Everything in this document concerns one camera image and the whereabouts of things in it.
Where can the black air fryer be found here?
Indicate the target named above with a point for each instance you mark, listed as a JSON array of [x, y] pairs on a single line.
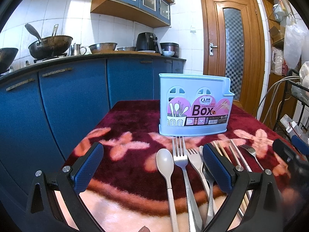
[[148, 41]]

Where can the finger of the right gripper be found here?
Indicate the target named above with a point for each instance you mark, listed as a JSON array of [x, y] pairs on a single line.
[[300, 145]]

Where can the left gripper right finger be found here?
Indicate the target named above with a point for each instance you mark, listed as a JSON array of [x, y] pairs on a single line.
[[264, 211]]

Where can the white plastic spoon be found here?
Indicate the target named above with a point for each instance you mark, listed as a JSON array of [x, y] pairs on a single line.
[[165, 165]]

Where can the wooden shelf unit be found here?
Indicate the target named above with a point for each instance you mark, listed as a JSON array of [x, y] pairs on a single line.
[[273, 107]]

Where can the blue base cabinets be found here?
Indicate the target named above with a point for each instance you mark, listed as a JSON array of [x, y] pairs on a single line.
[[48, 107]]

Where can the white plastic bag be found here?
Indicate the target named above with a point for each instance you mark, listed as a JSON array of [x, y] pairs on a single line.
[[295, 44]]

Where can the light blue utensil box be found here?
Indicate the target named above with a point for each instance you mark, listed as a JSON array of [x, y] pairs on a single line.
[[194, 105]]

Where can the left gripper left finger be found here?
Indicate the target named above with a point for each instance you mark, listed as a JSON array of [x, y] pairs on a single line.
[[43, 212]]

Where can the white power strip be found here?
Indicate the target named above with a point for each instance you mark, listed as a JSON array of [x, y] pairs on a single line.
[[290, 126]]

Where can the large steel fork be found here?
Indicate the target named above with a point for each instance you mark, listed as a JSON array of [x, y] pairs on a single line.
[[180, 157]]

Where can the steel mixing bowl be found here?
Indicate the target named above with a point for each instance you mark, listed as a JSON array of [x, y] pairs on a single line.
[[102, 47]]

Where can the black wok on stove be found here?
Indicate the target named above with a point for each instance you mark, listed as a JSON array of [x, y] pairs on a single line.
[[48, 47]]

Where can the wooden chopstick two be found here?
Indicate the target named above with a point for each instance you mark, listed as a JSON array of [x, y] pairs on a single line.
[[246, 200]]

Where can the wooden chopstick one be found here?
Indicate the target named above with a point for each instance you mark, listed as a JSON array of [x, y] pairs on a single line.
[[242, 208]]

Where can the dark wok far left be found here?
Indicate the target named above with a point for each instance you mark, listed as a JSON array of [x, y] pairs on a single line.
[[7, 56]]

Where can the wooden door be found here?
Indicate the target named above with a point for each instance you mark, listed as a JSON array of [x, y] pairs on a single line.
[[234, 47]]

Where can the red floral fleece blanket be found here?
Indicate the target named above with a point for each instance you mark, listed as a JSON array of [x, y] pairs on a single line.
[[137, 175]]

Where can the small steel fork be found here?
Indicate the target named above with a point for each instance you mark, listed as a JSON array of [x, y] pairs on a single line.
[[252, 152]]

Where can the black wire rack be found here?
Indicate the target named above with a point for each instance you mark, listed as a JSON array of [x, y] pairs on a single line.
[[295, 96]]

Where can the white steel chopstick two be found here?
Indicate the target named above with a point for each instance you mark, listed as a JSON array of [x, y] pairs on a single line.
[[241, 156]]

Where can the small white bowl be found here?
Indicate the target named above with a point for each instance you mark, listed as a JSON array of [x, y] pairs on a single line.
[[167, 53]]

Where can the white steel chopstick one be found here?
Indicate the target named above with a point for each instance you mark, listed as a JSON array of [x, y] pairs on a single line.
[[249, 192]]

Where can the blue wall cabinet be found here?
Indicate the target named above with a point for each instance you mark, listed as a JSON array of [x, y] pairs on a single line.
[[152, 13]]

